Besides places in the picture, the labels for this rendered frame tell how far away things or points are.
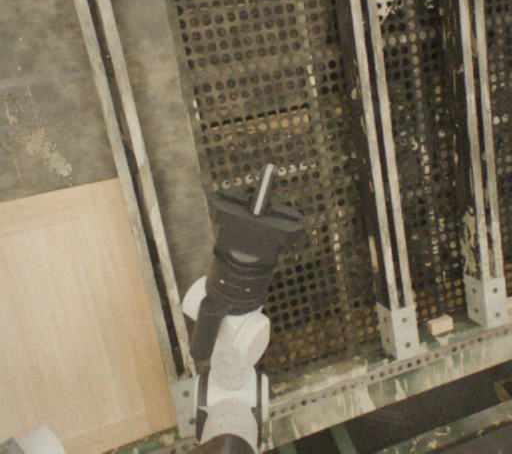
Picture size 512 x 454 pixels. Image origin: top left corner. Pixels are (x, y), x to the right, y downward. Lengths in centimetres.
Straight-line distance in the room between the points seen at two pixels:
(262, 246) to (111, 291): 52
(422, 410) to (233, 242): 176
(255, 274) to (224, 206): 10
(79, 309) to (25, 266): 14
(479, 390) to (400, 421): 37
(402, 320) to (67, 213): 78
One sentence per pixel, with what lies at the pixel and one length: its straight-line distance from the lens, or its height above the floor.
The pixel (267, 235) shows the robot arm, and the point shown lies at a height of 157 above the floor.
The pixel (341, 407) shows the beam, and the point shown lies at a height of 84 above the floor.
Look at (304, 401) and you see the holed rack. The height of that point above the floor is 88.
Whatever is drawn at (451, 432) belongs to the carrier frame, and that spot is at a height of 18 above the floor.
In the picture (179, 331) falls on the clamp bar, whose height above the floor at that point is 112.
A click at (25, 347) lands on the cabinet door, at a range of 114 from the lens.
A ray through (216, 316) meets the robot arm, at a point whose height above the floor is 147.
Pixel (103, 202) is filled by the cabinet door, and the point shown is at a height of 133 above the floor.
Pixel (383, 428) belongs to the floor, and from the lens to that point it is 225.
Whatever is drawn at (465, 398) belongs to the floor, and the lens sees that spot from 240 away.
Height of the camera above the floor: 203
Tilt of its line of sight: 43 degrees down
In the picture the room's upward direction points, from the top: straight up
